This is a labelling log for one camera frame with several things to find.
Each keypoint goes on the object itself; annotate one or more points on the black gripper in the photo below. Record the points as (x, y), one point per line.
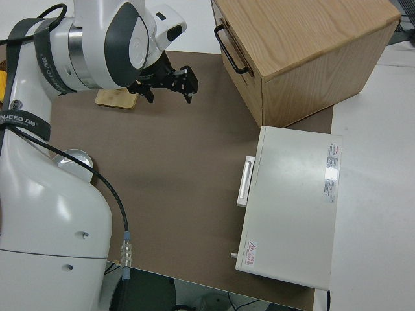
(162, 77)

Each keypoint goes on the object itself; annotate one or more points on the gray round plate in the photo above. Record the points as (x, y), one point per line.
(78, 157)

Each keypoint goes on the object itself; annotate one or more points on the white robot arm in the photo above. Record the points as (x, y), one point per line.
(48, 210)

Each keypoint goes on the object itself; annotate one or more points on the brown table mat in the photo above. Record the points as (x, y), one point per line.
(178, 145)

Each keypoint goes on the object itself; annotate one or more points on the wooden mug tree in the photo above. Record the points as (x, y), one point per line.
(115, 98)

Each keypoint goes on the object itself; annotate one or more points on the wooden drawer box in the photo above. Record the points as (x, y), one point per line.
(308, 48)

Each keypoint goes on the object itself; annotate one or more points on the white toaster oven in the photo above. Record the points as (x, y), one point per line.
(291, 201)

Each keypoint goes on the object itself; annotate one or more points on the yellow corn cob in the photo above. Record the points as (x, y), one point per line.
(2, 85)

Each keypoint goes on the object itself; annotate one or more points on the brown wicker basket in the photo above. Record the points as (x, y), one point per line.
(2, 64)

